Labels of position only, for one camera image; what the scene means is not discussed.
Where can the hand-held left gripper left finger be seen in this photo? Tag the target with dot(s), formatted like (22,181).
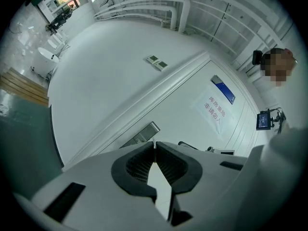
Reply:
(91,177)

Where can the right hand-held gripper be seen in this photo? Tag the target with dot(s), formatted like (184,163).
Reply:
(221,152)

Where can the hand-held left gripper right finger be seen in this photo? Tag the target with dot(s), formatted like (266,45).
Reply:
(211,177)

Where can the white door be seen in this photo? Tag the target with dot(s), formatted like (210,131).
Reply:
(178,109)

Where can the blue door sign plate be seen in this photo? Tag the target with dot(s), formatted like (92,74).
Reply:
(223,89)

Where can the white paper notice red print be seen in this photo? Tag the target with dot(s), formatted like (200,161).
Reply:
(211,114)

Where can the person's beige shirt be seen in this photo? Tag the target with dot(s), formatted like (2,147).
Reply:
(284,153)

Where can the black mounted display screen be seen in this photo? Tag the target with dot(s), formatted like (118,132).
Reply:
(264,121)

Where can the wooden step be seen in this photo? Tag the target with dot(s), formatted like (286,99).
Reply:
(24,86)

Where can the person's head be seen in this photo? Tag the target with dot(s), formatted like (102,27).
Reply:
(278,66)

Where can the white ceiling pipes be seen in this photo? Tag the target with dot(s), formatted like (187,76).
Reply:
(144,8)

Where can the black office chair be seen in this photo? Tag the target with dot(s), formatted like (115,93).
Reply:
(55,24)

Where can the white wall control panel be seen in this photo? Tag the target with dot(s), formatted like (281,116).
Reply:
(151,59)
(161,66)

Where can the black head-mounted camera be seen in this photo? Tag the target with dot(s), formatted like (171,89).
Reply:
(257,57)

